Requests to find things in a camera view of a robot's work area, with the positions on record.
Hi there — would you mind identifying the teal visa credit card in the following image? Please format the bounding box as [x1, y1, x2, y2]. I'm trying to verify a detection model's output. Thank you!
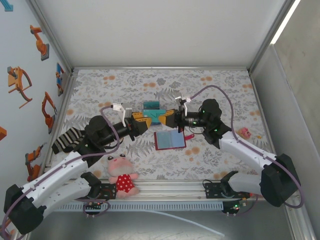
[142, 108, 166, 126]

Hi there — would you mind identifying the red leather card holder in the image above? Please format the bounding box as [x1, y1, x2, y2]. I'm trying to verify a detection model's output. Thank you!
[153, 129, 195, 151]

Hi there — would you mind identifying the plain teal credit card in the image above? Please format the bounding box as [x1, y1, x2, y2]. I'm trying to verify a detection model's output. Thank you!
[143, 100, 161, 110]

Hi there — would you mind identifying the grey credit card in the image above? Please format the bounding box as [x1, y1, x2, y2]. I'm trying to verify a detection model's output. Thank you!
[156, 131, 172, 149]

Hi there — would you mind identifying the floral table mat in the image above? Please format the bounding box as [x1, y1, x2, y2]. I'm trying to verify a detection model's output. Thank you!
[48, 68, 276, 181]

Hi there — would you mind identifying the black and white striped sock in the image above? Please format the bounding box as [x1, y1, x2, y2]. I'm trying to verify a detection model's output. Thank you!
[51, 126, 86, 155]

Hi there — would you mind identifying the small pink toy figure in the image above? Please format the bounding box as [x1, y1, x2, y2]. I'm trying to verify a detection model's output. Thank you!
[237, 126, 253, 139]

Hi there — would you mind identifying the pink plush toy, dotted dress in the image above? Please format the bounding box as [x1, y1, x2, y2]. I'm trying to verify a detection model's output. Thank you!
[106, 153, 140, 200]

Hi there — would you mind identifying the blue and orange sticker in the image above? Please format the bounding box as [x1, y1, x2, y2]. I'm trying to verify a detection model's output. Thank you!
[55, 62, 65, 97]

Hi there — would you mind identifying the orange gripper claw sticker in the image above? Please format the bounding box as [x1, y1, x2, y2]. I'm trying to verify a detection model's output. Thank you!
[6, 66, 33, 110]

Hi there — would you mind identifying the thin white tube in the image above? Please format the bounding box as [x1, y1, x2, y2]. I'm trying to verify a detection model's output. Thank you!
[147, 209, 226, 237]

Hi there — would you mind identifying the white light strip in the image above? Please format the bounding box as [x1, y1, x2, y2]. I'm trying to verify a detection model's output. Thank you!
[269, 0, 303, 46]

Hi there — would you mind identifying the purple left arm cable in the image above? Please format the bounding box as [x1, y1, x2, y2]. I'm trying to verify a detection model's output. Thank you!
[0, 106, 121, 240]

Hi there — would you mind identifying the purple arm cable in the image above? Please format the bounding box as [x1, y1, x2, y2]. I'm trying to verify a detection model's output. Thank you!
[188, 84, 305, 218]
[0, 106, 121, 240]

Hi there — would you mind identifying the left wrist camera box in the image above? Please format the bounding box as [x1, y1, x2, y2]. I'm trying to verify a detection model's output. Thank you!
[111, 102, 133, 127]

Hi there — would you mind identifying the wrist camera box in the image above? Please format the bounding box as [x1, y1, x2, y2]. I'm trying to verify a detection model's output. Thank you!
[174, 94, 192, 118]
[111, 102, 133, 127]

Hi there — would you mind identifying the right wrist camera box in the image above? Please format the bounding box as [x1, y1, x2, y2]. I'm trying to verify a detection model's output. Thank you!
[174, 94, 192, 118]

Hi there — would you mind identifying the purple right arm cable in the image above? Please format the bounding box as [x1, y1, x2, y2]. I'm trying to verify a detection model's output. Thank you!
[188, 84, 305, 218]

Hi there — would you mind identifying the aluminium frame profile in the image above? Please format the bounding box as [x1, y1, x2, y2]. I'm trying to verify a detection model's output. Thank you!
[41, 71, 80, 181]
[248, 0, 297, 75]
[26, 0, 75, 73]
[71, 65, 251, 72]

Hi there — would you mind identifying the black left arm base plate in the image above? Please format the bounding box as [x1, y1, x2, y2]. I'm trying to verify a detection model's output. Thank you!
[98, 183, 117, 200]

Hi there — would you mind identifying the wide aluminium frame rail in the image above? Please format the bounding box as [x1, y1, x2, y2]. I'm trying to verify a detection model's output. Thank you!
[23, 174, 303, 202]

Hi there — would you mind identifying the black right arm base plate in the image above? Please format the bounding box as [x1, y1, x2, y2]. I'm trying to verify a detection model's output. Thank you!
[204, 181, 251, 200]

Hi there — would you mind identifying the white slotted cable duct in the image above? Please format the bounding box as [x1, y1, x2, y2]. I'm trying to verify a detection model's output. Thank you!
[53, 202, 224, 211]

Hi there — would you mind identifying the blue wall sticker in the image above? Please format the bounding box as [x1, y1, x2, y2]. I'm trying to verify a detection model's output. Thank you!
[0, 0, 15, 12]

